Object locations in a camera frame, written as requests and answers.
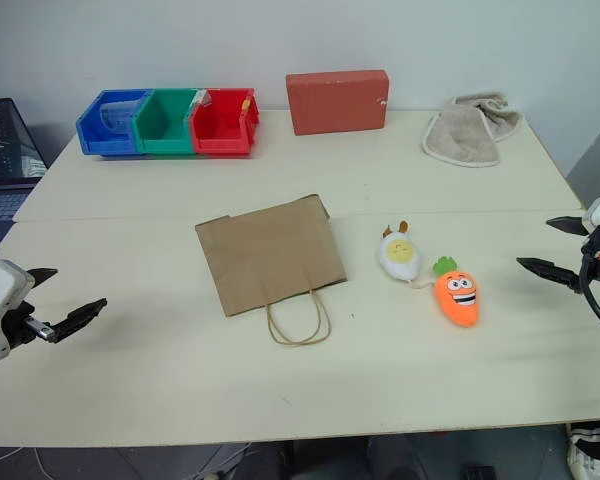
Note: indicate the grey partition panel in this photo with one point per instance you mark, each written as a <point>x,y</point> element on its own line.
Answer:
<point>597,160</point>

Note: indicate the clear plastic cup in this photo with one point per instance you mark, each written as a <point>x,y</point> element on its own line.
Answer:
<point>117,116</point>

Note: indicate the blue plastic storage bin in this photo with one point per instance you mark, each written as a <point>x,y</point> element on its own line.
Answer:
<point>107,135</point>

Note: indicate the beige towel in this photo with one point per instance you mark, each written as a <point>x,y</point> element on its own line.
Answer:
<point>467,132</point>

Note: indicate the white black sneaker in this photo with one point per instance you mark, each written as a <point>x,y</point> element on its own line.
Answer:
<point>587,450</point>

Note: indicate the small yellow tag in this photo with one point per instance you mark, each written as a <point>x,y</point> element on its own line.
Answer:
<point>247,104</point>

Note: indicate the open laptop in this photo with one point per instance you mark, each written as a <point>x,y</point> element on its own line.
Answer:
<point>2,150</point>

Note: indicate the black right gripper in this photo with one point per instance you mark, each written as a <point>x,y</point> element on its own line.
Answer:
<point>596,260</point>

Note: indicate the orange carrot plush toy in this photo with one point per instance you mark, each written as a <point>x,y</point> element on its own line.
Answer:
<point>457,295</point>

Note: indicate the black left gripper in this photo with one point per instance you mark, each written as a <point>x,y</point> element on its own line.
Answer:
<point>19,325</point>

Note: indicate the white egg plush toy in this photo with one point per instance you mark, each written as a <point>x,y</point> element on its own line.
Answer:
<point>400,257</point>

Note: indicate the red-brown rectangular box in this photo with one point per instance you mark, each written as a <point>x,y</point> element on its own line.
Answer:
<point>337,102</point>

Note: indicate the red plastic storage bin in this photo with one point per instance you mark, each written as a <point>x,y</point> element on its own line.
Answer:
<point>222,125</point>

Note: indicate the clear plastic label bag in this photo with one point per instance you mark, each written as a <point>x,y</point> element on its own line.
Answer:
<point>202,98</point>

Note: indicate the green plastic storage bin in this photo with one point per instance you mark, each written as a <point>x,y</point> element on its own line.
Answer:
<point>162,125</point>

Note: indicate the brown paper bag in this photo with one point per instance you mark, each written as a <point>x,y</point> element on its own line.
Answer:
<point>272,255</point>

